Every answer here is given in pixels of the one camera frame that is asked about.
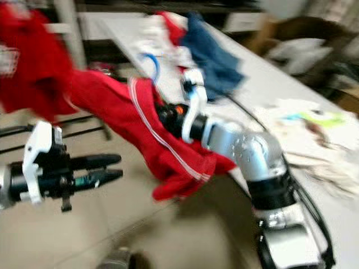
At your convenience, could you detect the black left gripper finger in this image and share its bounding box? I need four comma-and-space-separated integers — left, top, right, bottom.
73, 169, 124, 191
72, 154, 123, 170

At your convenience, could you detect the red garment with white stripes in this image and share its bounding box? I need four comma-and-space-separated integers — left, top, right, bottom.
70, 68, 236, 201

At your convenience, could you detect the blue denim garment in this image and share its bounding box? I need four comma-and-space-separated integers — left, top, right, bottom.
181, 12, 246, 103

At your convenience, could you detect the grey robot foot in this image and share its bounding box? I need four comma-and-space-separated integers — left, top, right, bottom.
98, 247, 146, 269

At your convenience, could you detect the red crumpled garment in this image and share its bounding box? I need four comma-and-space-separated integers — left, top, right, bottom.
156, 11, 187, 45

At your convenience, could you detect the red shirt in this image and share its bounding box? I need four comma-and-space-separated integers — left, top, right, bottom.
0, 3, 71, 121

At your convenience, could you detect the white crumpled garment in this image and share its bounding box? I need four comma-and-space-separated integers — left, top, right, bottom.
252, 98, 359, 185

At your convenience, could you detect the white pillow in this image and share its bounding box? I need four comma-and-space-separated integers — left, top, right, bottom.
266, 36, 334, 76

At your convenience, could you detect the brown chair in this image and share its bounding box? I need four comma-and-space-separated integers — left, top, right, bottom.
247, 16, 359, 96

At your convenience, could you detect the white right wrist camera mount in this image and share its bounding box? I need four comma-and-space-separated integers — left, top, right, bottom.
181, 68, 208, 143

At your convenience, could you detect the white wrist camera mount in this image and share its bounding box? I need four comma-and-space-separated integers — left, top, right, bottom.
181, 68, 208, 143
22, 120, 62, 205

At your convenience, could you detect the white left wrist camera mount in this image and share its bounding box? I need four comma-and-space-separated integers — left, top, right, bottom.
22, 120, 62, 205

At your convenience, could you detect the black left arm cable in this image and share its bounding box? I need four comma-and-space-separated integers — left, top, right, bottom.
0, 124, 37, 138

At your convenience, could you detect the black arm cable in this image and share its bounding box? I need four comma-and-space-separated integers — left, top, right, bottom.
0, 124, 37, 138
224, 92, 337, 268

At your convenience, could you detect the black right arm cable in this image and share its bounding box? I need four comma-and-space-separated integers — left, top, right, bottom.
224, 92, 337, 268

